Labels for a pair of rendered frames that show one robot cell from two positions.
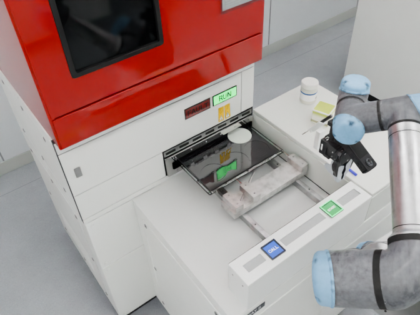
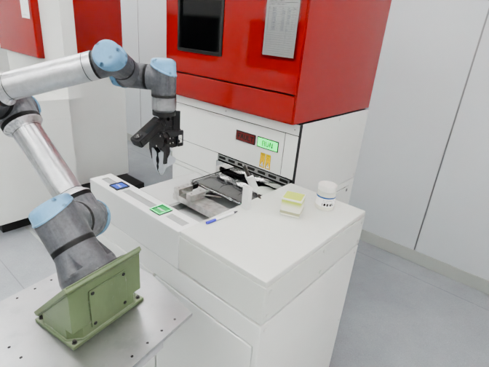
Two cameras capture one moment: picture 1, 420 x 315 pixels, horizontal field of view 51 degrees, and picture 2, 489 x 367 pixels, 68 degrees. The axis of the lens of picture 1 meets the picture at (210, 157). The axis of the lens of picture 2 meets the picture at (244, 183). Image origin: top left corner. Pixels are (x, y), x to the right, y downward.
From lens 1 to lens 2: 1.85 m
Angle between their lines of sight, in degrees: 63
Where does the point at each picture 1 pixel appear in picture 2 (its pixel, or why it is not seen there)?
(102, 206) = (181, 158)
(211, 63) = (249, 95)
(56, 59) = (175, 33)
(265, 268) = (102, 183)
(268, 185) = (207, 205)
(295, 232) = (137, 196)
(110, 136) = (195, 111)
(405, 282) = not seen: outside the picture
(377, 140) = (271, 242)
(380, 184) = (196, 237)
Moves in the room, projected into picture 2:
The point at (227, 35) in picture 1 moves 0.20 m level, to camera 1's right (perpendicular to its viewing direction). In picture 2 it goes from (264, 79) to (281, 87)
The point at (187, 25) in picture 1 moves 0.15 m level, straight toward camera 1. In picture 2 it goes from (237, 52) to (202, 49)
